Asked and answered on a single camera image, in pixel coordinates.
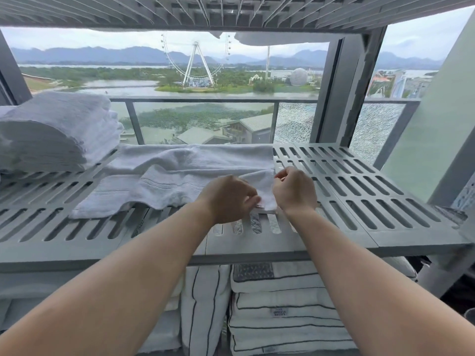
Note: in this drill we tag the black plastic bag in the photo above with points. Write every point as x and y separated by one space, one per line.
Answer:
460 292

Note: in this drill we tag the person's left hand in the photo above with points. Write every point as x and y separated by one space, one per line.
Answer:
230 200

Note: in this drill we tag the dark window frame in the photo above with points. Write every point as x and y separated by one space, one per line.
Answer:
326 92
13 70

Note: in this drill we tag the white ferris wheel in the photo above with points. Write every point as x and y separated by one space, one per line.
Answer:
195 66

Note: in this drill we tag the grey ribbed shelf board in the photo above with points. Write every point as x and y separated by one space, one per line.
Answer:
111 11

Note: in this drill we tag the person's left forearm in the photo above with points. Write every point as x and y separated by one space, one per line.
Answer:
111 292

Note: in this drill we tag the pale green glass partition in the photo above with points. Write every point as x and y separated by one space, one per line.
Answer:
419 126

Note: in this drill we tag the grey slotted shelf board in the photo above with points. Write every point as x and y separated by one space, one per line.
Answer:
74 244

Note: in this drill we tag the stack of folded white towels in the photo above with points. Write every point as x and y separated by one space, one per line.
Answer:
55 129

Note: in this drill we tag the glass balcony railing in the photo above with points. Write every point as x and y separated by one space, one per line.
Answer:
134 122

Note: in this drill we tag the person's right forearm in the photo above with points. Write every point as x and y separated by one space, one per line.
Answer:
371 292

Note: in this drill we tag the person's right hand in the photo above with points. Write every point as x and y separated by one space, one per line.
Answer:
297 192

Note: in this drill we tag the stack of black-piped white pillows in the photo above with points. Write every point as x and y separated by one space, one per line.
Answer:
282 315

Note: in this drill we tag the grey notched shelf post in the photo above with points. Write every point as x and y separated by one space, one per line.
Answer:
441 270
356 88

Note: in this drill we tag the blue water slide structure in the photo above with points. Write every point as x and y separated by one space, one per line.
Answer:
393 83

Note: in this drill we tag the stack of plain white pillows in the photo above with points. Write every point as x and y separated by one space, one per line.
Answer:
163 333

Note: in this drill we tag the white hand towel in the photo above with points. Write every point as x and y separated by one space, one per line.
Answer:
178 170

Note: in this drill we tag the white hanging sheet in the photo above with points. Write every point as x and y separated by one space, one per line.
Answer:
282 38

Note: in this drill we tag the tall thin tower ride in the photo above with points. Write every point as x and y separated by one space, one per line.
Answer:
267 64

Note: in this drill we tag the grey roofed building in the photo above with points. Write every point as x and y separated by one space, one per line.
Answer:
256 126

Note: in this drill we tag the white dome building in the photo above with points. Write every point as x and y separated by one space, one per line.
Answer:
298 77

